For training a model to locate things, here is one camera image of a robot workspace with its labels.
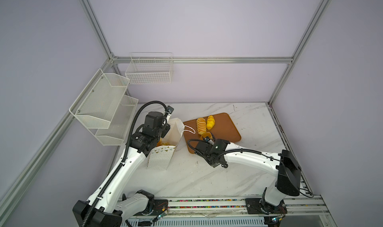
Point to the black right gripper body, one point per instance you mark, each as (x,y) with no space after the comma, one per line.
(210,163)

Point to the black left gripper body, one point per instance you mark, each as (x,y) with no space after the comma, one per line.
(162,132)

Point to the yellow striped shell fake bread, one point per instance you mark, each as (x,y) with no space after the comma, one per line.
(205,135)

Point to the cartoon animal paper gift bag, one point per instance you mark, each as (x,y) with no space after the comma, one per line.
(160,157)

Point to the yellow oblong fake bread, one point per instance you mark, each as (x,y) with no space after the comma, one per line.
(210,122)

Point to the yellow ridged fake bread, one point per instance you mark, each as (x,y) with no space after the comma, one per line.
(201,126)

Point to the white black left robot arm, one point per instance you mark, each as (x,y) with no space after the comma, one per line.
(108,206)

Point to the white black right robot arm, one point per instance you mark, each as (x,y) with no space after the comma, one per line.
(282,166)

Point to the brown rectangular tray mat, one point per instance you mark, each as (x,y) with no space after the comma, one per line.
(224,128)

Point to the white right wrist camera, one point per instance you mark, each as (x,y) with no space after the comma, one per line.
(209,140)

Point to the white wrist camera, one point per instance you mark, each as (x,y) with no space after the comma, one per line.
(169,111)
(209,140)

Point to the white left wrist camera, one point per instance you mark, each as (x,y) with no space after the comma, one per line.
(169,111)

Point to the white mesh wall shelf lower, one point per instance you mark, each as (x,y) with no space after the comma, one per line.
(120,124)

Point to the white mesh wall shelf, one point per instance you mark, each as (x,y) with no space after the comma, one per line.
(120,124)
(96,106)

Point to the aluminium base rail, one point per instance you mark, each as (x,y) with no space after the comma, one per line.
(234,212)

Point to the white wire wall basket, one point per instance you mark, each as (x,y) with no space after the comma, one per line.
(146,68)

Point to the white mesh wall shelf upper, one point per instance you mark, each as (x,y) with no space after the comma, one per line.
(96,106)

